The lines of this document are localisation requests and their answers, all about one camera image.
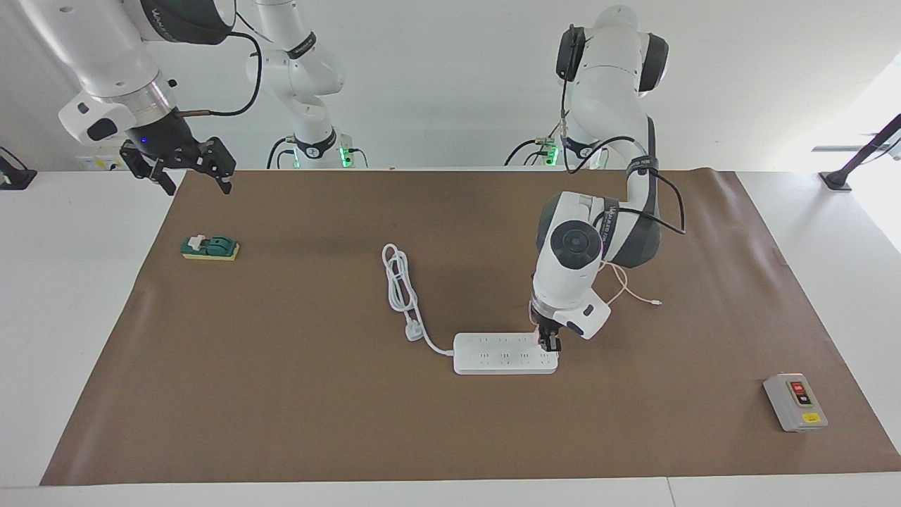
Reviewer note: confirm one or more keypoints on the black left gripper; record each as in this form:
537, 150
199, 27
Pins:
545, 322

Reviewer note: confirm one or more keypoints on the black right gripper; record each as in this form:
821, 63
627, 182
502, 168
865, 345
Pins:
167, 144

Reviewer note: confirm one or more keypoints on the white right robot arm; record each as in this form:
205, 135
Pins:
98, 56

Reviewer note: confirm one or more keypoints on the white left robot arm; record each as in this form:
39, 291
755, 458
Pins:
570, 282

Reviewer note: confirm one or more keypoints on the white power strip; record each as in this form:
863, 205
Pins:
503, 355

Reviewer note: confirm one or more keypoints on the brown table mat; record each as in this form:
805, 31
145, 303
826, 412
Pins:
281, 422

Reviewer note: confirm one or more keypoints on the green knife switch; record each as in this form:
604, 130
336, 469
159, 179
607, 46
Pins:
211, 247

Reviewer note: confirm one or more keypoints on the white wall socket box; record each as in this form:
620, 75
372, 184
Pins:
98, 163

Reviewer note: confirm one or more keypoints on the black clamp bracket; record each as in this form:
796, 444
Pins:
15, 176

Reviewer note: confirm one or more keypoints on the grey on-off switch box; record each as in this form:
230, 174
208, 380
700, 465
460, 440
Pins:
795, 403

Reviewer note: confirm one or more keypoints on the black camera stand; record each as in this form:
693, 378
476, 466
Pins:
859, 158

